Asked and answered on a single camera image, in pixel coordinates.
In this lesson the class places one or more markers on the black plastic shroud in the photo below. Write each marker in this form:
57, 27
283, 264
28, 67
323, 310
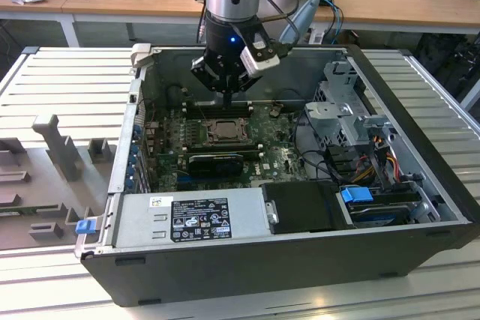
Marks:
303, 207

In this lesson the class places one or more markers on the hard disk drive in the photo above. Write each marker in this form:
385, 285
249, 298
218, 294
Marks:
378, 217

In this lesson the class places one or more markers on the silver metal drive cage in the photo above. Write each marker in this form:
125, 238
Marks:
330, 114

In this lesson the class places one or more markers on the black coin cell holder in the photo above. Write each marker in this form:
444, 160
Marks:
275, 111

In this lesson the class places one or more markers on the black graphics card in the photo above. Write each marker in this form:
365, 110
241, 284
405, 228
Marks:
215, 165

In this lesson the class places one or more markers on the blue expansion slot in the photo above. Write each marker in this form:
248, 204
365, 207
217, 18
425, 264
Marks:
183, 177

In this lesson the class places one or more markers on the pale blue teach pendant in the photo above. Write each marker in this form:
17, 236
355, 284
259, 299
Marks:
305, 12

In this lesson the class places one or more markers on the metal CPU socket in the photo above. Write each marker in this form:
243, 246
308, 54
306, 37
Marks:
206, 133

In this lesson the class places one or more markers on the grey parts rack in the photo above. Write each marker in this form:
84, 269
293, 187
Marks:
45, 170

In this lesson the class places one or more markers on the green motherboard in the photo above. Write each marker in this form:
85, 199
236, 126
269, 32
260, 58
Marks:
277, 155

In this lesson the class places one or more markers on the green RAM stick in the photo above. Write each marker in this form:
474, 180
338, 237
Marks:
22, 210

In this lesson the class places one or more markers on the white labelled box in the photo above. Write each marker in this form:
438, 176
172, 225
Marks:
317, 37

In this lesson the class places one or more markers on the silver power supply unit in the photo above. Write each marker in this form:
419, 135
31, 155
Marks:
142, 222

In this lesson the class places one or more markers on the silver CPU plate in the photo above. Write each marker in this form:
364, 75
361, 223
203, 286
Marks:
227, 129

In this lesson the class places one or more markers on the grey plastic case latch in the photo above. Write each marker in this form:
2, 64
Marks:
141, 54

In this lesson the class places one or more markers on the blue disk carrier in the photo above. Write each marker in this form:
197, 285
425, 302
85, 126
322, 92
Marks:
356, 195

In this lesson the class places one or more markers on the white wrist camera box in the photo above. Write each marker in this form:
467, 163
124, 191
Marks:
258, 63

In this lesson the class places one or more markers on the black open PC case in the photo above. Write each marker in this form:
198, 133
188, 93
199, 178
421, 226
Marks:
225, 271

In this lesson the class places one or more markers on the blue plastic latch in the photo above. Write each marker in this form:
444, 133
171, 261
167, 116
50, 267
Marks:
84, 228

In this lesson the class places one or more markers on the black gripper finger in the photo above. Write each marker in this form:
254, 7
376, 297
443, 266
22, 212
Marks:
247, 82
204, 70

